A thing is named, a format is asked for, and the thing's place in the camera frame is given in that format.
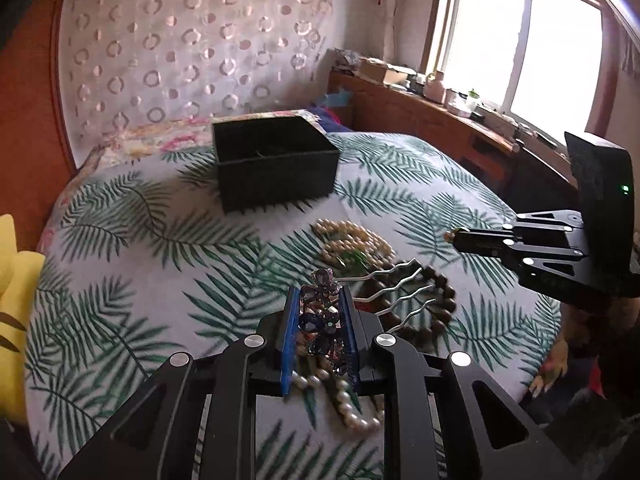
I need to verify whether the beige pearl necklace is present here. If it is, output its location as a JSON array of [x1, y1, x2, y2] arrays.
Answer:
[[312, 218, 397, 277]]

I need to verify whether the brown wooden bead bracelet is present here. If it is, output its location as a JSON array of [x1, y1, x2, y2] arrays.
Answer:
[[350, 259, 457, 347]]

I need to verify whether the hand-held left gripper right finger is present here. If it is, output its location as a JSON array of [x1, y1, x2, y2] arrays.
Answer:
[[339, 286, 582, 480]]

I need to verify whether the wooden side cabinet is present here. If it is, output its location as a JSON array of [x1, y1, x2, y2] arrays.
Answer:
[[327, 67, 581, 211]]

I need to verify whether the circle pattern headboard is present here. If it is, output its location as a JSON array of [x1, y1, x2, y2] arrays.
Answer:
[[52, 0, 335, 168]]

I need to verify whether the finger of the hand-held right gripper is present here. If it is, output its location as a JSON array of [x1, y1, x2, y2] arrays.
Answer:
[[457, 241, 587, 288], [456, 210, 585, 245]]

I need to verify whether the yellow plush toy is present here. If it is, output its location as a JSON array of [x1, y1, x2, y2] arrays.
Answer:
[[0, 214, 46, 426]]

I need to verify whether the white plastic container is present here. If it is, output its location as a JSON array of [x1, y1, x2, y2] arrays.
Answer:
[[446, 89, 477, 117]]

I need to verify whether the purple gem hair comb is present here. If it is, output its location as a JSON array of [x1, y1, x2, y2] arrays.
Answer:
[[297, 258, 437, 362]]

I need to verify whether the cardboard box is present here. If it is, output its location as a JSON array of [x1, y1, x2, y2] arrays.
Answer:
[[359, 57, 417, 85]]

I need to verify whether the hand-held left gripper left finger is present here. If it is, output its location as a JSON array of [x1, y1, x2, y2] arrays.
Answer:
[[57, 286, 302, 480]]

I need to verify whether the blue cloth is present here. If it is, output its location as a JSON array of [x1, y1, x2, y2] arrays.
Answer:
[[316, 89, 357, 128]]

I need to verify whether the white pearl necklace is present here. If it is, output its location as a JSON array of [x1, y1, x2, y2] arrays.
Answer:
[[292, 369, 387, 434]]

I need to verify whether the floral pillow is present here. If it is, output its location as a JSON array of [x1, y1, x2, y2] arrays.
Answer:
[[82, 109, 326, 167]]

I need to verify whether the black storage box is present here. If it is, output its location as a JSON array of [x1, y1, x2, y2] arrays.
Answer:
[[212, 115, 340, 214]]

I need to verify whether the window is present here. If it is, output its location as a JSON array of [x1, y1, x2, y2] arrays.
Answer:
[[420, 0, 606, 136]]

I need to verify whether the white jar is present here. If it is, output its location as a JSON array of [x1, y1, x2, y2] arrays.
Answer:
[[424, 72, 447, 102]]

